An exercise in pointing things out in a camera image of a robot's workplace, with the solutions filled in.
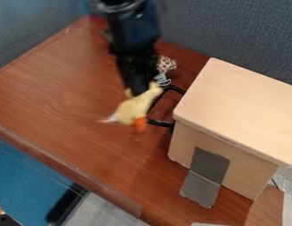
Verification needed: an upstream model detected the spotted plush toy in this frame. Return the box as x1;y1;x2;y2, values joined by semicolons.
153;55;179;87

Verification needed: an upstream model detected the wooden cabinet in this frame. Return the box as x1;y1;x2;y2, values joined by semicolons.
167;57;292;201

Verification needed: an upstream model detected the yellow plush duck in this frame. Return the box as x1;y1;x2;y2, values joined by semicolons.
97;81;166;133

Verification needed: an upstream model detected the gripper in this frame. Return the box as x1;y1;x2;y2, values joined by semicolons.
113;49;162;97

